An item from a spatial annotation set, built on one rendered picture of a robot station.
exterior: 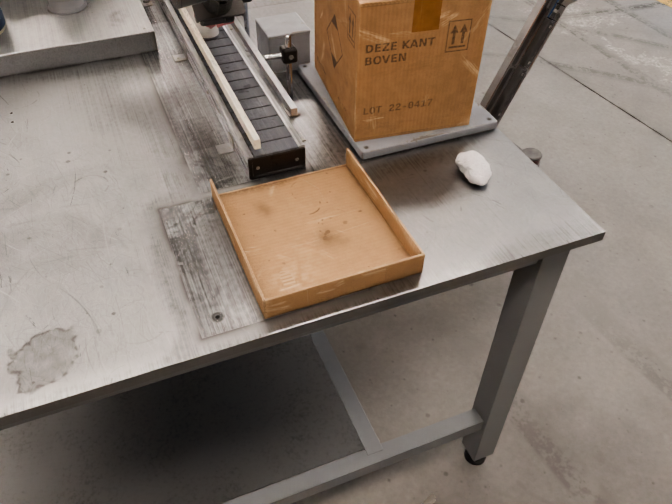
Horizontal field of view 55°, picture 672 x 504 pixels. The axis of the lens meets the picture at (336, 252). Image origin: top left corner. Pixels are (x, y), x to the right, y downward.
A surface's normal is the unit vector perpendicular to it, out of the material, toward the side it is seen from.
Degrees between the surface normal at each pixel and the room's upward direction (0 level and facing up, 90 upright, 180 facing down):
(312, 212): 0
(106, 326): 0
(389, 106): 90
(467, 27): 90
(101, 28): 0
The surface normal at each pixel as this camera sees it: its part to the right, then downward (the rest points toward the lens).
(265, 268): 0.02, -0.71
